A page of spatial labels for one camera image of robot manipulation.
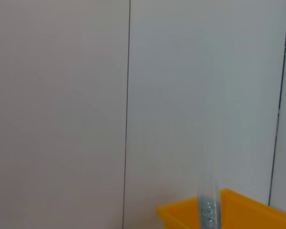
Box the grey marker pen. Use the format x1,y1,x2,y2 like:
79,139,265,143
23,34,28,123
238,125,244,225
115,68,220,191
196,40,222,229

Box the yellow plastic bin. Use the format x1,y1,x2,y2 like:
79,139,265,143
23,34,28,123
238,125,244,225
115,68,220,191
156,188,286,229

